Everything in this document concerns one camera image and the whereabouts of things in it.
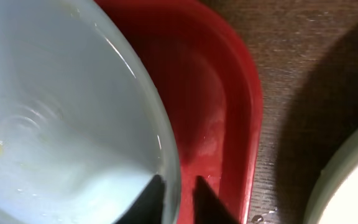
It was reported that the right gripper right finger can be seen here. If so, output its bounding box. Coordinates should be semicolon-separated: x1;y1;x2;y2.
193;176;239;224

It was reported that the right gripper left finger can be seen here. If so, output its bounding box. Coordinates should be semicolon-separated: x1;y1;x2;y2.
116;175;165;224

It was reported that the light blue plate top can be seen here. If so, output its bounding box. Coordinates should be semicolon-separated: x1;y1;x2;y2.
0;1;181;223

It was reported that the white cream plate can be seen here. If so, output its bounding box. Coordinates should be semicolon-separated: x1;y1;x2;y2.
303;130;358;224

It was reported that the red plastic tray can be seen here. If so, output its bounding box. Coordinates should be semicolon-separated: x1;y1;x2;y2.
99;0;263;223

